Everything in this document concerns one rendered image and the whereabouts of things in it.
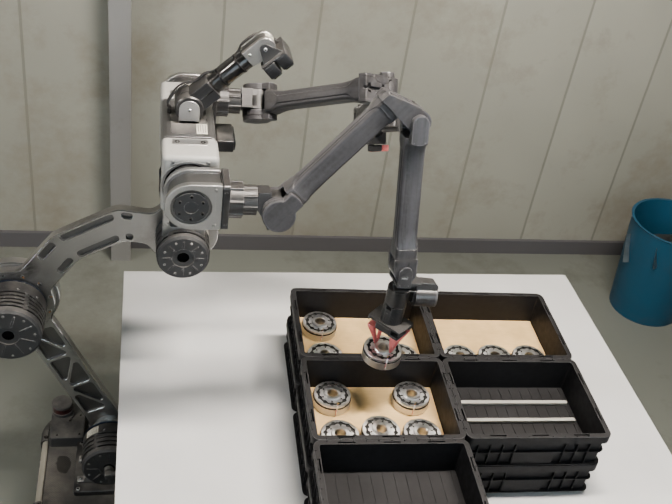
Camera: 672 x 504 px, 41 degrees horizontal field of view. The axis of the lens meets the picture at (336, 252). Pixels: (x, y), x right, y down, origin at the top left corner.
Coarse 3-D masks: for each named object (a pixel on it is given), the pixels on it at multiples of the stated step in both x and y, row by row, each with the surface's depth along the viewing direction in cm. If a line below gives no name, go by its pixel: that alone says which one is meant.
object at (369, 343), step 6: (384, 336) 240; (366, 342) 237; (372, 342) 237; (366, 348) 235; (372, 348) 235; (396, 348) 237; (372, 354) 233; (378, 354) 234; (384, 354) 234; (390, 354) 235; (396, 354) 235; (378, 360) 232; (384, 360) 232; (390, 360) 233
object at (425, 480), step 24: (336, 456) 223; (360, 456) 224; (384, 456) 225; (408, 456) 226; (432, 456) 228; (456, 456) 229; (312, 480) 223; (336, 480) 224; (360, 480) 225; (384, 480) 226; (408, 480) 227; (432, 480) 228; (456, 480) 229
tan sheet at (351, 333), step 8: (336, 320) 274; (344, 320) 274; (352, 320) 275; (360, 320) 276; (368, 320) 276; (336, 328) 271; (344, 328) 271; (352, 328) 272; (360, 328) 272; (368, 328) 273; (304, 336) 266; (336, 336) 268; (344, 336) 268; (352, 336) 269; (360, 336) 269; (368, 336) 270; (408, 336) 272; (304, 344) 263; (312, 344) 264; (336, 344) 265; (344, 344) 266; (352, 344) 266; (360, 344) 266; (408, 344) 269; (416, 344) 270; (344, 352) 263; (352, 352) 263; (360, 352) 264; (416, 352) 267
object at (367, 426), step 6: (366, 420) 237; (372, 420) 238; (378, 420) 238; (384, 420) 238; (390, 420) 238; (366, 426) 236; (372, 426) 236; (390, 426) 237; (396, 426) 237; (366, 432) 234; (372, 432) 234; (390, 432) 235; (396, 432) 236
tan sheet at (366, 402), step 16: (352, 400) 247; (368, 400) 248; (384, 400) 249; (432, 400) 251; (320, 416) 241; (336, 416) 241; (352, 416) 242; (368, 416) 243; (400, 416) 245; (416, 416) 245; (432, 416) 246; (400, 432) 240
